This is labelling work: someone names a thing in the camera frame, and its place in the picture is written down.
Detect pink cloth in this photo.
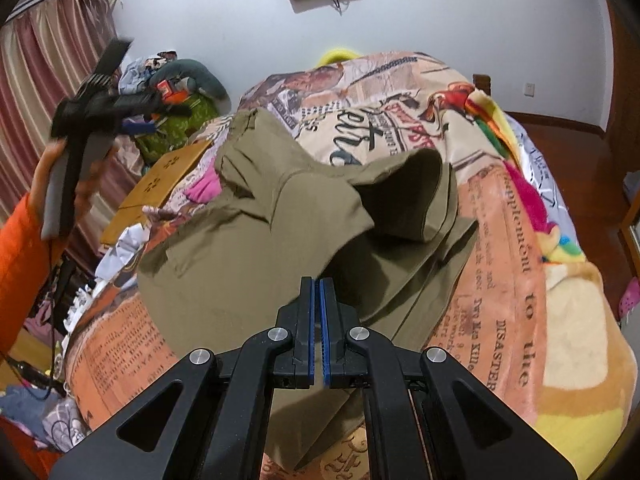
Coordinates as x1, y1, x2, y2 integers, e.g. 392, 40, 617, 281
185, 168, 222, 205

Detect rainbow plush blanket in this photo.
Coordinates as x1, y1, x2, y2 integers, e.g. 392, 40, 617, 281
462, 82, 638, 468

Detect orange box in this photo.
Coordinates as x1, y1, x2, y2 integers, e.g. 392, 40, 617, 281
154, 79, 194, 107

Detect pile of clothes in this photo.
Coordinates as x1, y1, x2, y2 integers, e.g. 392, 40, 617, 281
119, 50, 182, 97

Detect grey plush cushion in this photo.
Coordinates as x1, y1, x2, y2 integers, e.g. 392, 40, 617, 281
165, 58, 229, 102

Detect clothes on floor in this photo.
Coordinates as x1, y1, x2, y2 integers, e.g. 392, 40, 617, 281
0, 384, 94, 452

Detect striped pink curtain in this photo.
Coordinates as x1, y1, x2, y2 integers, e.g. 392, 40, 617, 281
0, 0, 120, 271

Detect olive green pants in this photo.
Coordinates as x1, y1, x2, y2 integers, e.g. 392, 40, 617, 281
136, 109, 479, 472

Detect dark bag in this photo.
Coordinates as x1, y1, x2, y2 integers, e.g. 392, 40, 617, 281
47, 254, 99, 334

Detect red cloth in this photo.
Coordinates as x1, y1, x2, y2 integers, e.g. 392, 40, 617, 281
0, 422, 66, 480

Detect yellow plush item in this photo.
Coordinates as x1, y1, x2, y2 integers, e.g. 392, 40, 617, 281
319, 47, 362, 67

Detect pink slipper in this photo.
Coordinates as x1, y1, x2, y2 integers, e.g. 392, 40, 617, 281
618, 277, 640, 322

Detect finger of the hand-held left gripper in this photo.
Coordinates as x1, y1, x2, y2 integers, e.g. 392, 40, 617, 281
147, 93, 194, 117
118, 117, 159, 137

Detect newspaper print blanket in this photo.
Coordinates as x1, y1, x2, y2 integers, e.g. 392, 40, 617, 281
64, 50, 551, 480

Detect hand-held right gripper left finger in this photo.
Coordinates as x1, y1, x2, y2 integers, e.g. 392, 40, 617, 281
47, 277, 316, 480

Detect white patterned bed sheet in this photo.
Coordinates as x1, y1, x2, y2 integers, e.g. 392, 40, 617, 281
502, 110, 576, 241

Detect person's left forearm orange sleeve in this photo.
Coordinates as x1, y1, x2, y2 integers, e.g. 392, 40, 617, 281
0, 192, 68, 357

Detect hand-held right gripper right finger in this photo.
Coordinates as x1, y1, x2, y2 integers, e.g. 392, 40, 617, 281
320, 277, 581, 480

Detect person's left hand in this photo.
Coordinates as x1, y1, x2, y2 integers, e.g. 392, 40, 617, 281
31, 140, 119, 244

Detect green patterned bag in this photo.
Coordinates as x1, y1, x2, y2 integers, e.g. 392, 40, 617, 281
133, 91, 217, 164

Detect white lace cloth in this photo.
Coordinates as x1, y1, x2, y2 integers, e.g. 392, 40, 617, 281
64, 224, 152, 357

